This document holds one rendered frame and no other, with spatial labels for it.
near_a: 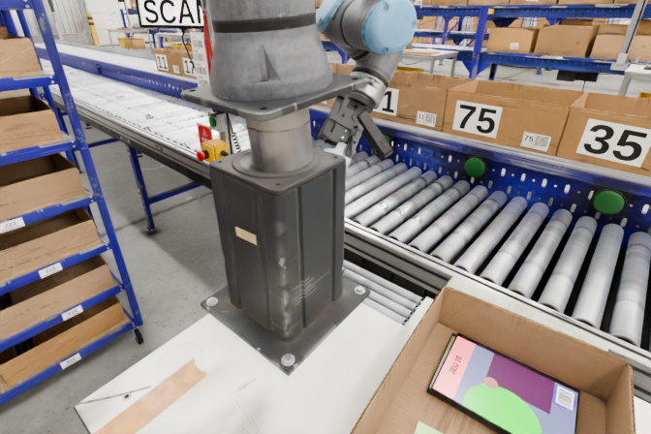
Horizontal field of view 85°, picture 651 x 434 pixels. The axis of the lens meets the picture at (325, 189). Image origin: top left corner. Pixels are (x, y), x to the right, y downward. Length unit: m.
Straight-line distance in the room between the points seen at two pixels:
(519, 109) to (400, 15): 0.78
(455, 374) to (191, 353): 0.46
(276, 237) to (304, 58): 0.27
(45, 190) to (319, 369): 1.08
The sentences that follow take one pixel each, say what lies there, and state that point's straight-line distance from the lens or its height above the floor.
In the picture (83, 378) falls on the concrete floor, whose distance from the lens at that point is 1.88.
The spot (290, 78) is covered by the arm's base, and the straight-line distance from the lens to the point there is 0.51.
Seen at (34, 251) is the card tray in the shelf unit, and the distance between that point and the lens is 1.54.
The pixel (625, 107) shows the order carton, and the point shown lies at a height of 1.02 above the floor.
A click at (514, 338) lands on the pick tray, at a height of 0.80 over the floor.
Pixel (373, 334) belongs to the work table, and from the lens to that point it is 0.75.
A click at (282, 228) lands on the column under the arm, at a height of 1.01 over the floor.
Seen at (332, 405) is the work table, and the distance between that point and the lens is 0.66.
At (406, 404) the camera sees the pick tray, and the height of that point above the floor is 0.76.
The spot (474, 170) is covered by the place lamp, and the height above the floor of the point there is 0.80.
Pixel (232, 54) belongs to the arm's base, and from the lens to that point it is 0.53.
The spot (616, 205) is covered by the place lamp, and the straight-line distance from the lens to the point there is 1.32.
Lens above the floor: 1.31
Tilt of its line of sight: 27 degrees down
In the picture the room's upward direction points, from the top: straight up
